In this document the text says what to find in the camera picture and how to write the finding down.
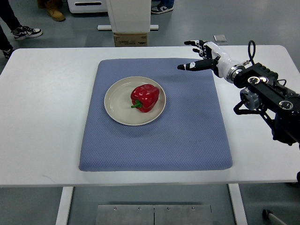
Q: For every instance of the cardboard box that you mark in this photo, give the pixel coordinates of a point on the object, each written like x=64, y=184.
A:
x=131, y=39

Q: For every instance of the black white sneaker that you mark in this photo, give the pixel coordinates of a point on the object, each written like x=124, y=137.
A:
x=24, y=32

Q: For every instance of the blue jeans leg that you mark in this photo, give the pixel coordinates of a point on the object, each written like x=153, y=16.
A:
x=167, y=3

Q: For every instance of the chair caster wheel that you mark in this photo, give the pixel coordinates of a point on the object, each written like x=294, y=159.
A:
x=268, y=215

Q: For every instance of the white machine column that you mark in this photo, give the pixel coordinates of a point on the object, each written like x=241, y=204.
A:
x=129, y=16

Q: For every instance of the black trouser leg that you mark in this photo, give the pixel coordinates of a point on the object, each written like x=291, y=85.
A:
x=8, y=16

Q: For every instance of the white cabinet with slot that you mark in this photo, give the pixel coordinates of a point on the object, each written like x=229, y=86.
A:
x=87, y=6

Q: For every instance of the metal floor plate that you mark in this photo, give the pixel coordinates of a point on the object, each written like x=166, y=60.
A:
x=220, y=38

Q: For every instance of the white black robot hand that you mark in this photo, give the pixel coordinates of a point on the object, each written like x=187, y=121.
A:
x=214, y=58

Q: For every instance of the navy white sneaker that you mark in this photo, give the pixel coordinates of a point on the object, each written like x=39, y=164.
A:
x=159, y=9

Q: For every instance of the right white table leg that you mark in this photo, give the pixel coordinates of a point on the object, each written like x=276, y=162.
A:
x=237, y=204

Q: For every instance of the left white table leg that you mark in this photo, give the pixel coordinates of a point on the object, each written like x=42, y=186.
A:
x=64, y=206

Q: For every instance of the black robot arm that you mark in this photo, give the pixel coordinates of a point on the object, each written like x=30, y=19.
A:
x=262, y=93

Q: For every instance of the blue quilted mat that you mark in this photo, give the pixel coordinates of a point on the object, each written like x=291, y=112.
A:
x=189, y=135

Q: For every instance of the cream round plate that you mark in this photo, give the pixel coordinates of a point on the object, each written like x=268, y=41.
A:
x=118, y=102

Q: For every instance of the white table leg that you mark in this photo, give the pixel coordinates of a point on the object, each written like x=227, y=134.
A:
x=237, y=204
x=64, y=206

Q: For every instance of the red bell pepper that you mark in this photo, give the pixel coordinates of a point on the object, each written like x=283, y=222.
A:
x=144, y=97

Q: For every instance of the tan work boot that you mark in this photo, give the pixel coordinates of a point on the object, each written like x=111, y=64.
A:
x=53, y=11

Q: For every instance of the black shoe at edge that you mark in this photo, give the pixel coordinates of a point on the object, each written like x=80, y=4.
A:
x=7, y=54

